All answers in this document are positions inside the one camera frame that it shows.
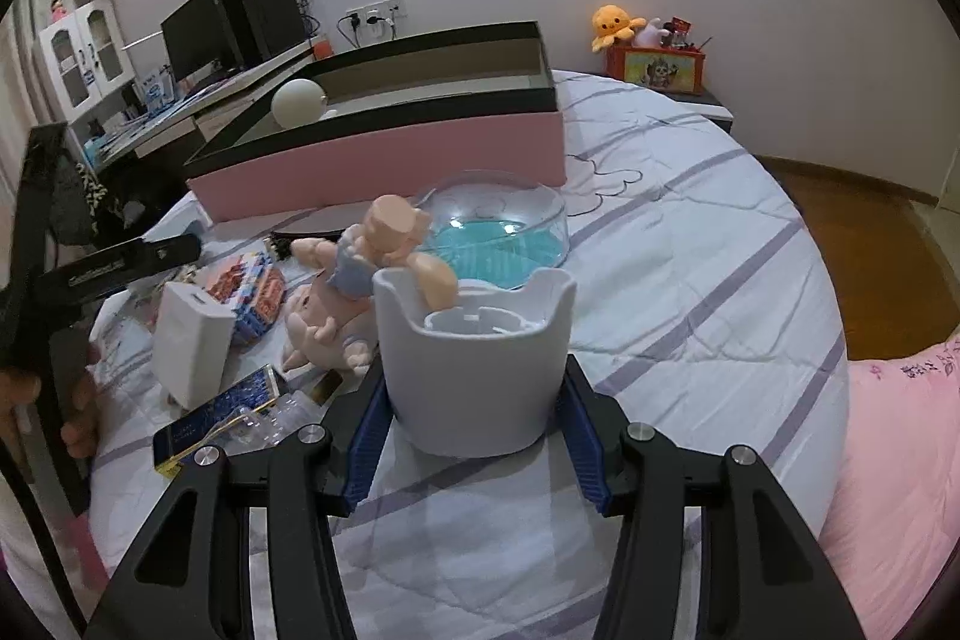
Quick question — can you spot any white egg-shaped gadget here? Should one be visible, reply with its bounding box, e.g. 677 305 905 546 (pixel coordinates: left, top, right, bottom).
270 78 327 130

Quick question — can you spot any pink black storage box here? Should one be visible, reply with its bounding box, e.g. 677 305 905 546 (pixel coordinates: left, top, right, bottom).
184 21 566 223

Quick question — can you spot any black office chair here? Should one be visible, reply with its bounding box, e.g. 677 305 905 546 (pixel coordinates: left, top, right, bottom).
49 151 145 248

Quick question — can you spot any pink purple block figure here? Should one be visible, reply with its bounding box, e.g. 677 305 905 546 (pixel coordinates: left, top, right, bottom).
202 250 286 347

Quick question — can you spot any clear dome blue base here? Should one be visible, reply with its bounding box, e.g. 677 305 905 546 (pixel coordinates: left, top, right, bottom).
412 170 569 289

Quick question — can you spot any black computer tower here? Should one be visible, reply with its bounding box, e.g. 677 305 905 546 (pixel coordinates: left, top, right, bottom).
218 0 308 70

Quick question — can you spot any white cat-ear cup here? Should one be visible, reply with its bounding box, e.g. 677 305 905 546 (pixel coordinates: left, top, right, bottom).
373 268 576 459

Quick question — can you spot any black computer monitor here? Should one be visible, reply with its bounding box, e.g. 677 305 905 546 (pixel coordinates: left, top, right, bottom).
161 0 236 81

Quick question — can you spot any white desk with drawers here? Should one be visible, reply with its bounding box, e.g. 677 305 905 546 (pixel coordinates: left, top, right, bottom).
85 41 314 172

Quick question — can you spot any black flower hair band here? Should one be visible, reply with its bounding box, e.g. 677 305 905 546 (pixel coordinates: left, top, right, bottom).
265 229 343 260

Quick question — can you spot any clear plastic package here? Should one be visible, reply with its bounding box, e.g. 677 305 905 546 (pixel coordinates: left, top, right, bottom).
213 381 342 455

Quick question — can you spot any wall power socket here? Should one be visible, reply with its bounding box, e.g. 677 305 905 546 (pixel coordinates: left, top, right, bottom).
345 0 409 26

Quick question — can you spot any pink pig figurine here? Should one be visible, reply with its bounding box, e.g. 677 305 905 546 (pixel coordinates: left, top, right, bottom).
281 195 457 377

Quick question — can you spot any red toy box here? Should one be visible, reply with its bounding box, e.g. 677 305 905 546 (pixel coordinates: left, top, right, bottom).
605 46 704 96

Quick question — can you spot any pink quilt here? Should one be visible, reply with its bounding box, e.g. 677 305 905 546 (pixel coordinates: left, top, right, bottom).
820 336 958 638

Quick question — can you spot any blue gold long box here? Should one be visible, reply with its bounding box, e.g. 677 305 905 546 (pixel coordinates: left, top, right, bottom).
151 365 281 477

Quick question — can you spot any white glass-door cabinet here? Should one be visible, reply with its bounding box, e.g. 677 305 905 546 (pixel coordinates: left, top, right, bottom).
36 0 135 124

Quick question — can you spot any black white low cabinet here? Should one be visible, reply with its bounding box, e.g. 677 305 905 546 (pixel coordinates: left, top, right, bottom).
665 88 734 133

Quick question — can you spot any orange octopus plush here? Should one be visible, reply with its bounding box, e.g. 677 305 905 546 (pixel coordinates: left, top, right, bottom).
590 5 647 53

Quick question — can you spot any striped white bed quilt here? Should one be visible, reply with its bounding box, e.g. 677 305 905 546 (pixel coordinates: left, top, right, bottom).
85 68 853 640

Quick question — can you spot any purple plush toy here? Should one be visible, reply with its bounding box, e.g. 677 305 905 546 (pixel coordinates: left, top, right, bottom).
631 18 672 49

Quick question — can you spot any small doll figurine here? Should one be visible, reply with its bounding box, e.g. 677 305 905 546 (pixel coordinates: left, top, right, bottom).
50 0 68 23

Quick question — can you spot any person left hand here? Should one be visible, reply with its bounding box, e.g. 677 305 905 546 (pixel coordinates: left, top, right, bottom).
2 344 101 466

